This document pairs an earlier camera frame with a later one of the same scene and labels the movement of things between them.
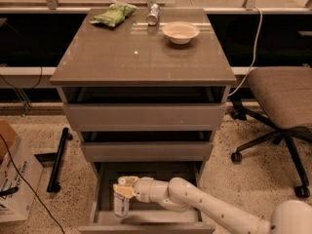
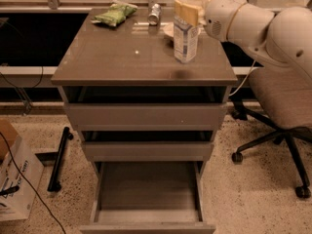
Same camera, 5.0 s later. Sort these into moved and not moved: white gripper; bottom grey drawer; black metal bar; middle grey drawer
Moved: white gripper
Not moved: middle grey drawer; black metal bar; bottom grey drawer
